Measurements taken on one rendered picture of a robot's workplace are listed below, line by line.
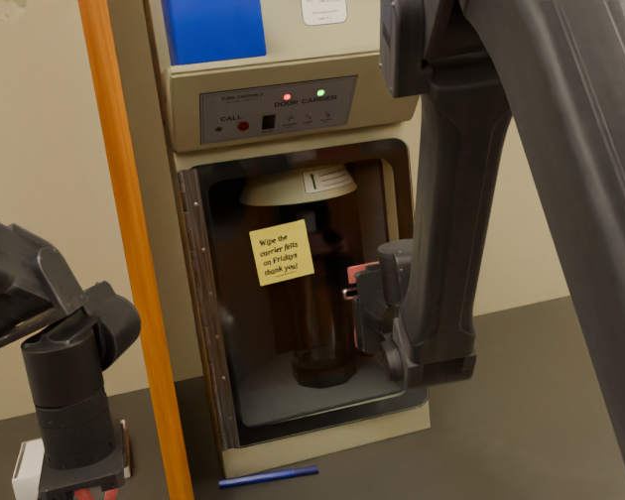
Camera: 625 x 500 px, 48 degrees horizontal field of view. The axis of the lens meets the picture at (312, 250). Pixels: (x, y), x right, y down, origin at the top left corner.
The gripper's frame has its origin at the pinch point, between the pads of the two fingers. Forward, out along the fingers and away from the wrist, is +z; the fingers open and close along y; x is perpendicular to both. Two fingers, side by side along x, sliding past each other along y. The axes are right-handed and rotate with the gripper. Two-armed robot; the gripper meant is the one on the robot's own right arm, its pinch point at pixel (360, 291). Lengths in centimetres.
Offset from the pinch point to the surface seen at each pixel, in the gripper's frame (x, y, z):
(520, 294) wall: -54, -25, 49
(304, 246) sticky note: 5.9, 6.3, 4.4
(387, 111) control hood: -6.8, 22.7, 1.9
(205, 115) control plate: 17.0, 25.2, -0.7
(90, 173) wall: 33, 16, 49
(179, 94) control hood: 20.0, 28.0, -3.3
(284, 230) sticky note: 8.3, 8.9, 4.5
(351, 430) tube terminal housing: 1.6, -23.0, 6.0
